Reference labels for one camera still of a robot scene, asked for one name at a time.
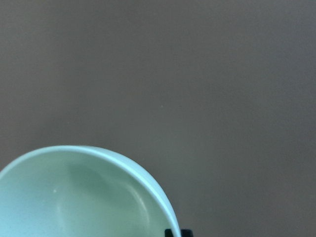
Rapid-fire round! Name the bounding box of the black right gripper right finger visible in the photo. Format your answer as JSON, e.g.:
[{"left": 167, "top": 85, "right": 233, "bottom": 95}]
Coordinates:
[{"left": 181, "top": 229, "right": 193, "bottom": 237}]

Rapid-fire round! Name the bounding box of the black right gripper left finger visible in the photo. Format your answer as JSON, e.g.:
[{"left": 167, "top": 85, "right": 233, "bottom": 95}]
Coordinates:
[{"left": 164, "top": 229, "right": 173, "bottom": 237}]

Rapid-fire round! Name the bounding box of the light green bowl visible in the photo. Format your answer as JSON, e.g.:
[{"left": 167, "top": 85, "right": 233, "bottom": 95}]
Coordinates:
[{"left": 0, "top": 146, "right": 181, "bottom": 237}]

